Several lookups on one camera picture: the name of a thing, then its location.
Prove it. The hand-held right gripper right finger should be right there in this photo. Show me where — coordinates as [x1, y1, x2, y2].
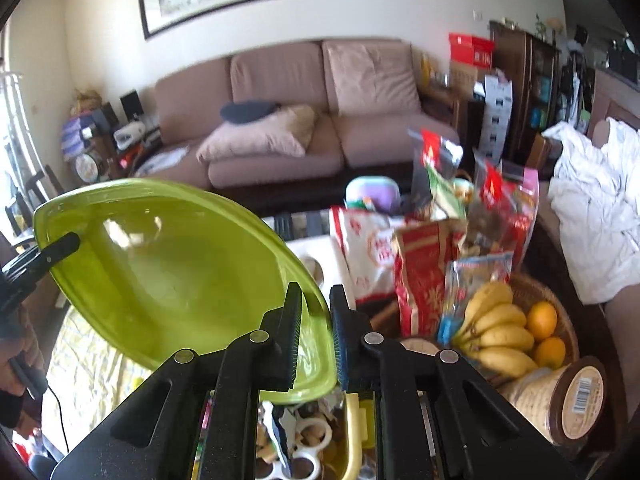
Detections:
[329, 284, 576, 480]

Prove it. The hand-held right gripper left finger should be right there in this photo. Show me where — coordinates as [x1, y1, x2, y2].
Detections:
[50, 281, 304, 480]

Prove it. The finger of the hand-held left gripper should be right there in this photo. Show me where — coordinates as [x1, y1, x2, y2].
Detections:
[0, 231, 82, 287]

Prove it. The yellow-green storage box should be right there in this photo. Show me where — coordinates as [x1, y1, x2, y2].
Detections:
[197, 390, 381, 480]

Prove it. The person's left hand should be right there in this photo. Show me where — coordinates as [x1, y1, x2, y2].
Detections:
[0, 305, 47, 396]

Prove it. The dark wooden chair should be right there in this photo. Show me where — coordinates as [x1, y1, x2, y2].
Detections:
[0, 165, 66, 256]

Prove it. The white snack bag red print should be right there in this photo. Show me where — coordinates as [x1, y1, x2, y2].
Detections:
[330, 206, 401, 306]

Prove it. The yellow plaid cloth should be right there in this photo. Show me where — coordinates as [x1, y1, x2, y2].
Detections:
[42, 305, 166, 461]

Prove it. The red snack bag gold print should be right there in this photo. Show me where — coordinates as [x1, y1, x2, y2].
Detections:
[392, 220, 466, 338]

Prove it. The stack of tissue packs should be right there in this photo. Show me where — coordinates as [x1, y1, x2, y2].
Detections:
[60, 115, 96, 161]

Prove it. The grey white handheld device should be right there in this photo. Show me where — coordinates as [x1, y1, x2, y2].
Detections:
[114, 122, 147, 151]

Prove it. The purple lidded container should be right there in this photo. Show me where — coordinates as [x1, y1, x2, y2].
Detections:
[345, 176, 401, 213]

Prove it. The banana bunch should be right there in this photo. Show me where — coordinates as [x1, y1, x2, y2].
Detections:
[450, 281, 538, 378]

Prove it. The blue clear snack bag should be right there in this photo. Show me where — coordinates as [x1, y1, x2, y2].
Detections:
[437, 251, 515, 346]

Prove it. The black speaker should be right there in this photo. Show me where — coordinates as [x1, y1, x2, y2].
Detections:
[120, 90, 143, 118]

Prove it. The green snack bag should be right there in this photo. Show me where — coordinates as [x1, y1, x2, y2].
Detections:
[425, 165, 468, 221]

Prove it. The wicker basket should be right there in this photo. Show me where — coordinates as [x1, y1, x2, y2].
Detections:
[480, 272, 581, 386]

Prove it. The orange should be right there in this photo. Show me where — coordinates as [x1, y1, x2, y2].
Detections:
[526, 301, 558, 342]
[532, 337, 567, 370]

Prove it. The clear snack bag red label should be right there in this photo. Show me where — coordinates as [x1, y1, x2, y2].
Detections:
[472, 157, 540, 266]
[407, 129, 466, 221]

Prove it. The beige rumpled pillow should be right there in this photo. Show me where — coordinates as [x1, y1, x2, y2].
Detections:
[196, 105, 318, 163]

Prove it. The dark blue cushion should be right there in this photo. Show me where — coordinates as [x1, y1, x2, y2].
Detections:
[220, 101, 281, 125]

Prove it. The brown paper tub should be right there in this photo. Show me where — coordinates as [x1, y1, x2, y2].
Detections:
[500, 356, 608, 448]

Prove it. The pink square cushion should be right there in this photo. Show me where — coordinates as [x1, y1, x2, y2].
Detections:
[327, 42, 421, 118]

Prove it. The brown sofa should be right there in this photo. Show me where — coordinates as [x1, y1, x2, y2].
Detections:
[154, 39, 461, 191]

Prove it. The white carton blue print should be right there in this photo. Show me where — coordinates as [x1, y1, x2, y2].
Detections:
[472, 75, 514, 153]

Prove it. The plain cardboard box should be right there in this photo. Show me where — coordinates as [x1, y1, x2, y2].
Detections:
[449, 62, 493, 98]

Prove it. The white crumpled cloth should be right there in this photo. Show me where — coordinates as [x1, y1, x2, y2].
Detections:
[542, 117, 640, 306]

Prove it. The dark wooden cabinet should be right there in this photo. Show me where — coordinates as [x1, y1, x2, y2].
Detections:
[489, 20, 562, 161]

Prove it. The red gift box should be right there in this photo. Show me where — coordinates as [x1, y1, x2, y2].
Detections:
[448, 32, 496, 68]

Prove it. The white plastic ring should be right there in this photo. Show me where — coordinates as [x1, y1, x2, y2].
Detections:
[295, 419, 333, 450]

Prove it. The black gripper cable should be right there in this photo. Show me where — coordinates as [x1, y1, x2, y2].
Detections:
[40, 390, 71, 456]

